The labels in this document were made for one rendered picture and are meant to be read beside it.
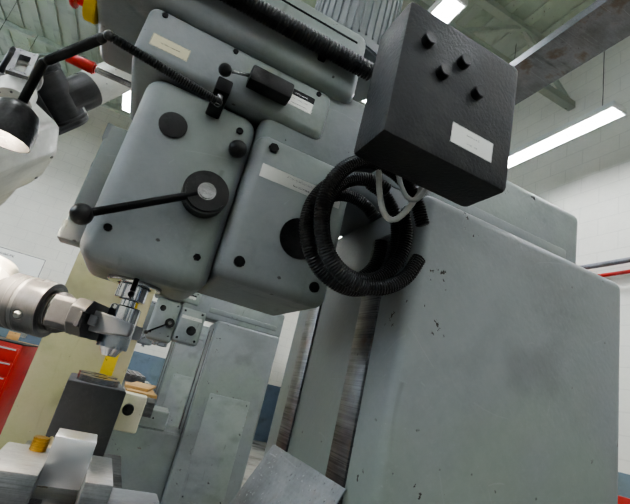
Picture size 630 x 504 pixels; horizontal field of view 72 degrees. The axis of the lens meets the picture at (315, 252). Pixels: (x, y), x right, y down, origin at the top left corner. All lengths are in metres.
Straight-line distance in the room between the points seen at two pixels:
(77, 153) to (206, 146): 9.89
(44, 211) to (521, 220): 9.71
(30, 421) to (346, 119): 2.10
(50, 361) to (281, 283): 1.92
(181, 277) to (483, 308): 0.48
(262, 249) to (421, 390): 0.32
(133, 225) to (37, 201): 9.64
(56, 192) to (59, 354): 8.00
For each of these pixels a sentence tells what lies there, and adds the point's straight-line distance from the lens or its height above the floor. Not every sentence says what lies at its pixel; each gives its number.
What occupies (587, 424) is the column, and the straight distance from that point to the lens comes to 0.93.
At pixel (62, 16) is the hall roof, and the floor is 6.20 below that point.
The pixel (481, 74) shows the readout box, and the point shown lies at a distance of 0.69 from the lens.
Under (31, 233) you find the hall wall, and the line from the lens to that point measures 10.15.
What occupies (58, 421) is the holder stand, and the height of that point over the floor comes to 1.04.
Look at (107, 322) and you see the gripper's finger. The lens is 0.73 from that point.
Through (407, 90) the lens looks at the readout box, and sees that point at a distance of 0.58.
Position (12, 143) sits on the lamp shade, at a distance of 0.81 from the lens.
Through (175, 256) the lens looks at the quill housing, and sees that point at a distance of 0.68.
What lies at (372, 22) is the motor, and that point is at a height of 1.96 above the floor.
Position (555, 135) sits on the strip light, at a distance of 5.30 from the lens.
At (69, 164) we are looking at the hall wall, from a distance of 10.52.
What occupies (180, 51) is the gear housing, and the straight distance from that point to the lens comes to 0.79.
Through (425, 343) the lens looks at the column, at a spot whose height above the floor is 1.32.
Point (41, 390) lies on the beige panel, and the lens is 2.51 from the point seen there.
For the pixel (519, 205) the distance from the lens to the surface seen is 1.07.
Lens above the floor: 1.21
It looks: 18 degrees up
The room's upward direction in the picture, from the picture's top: 14 degrees clockwise
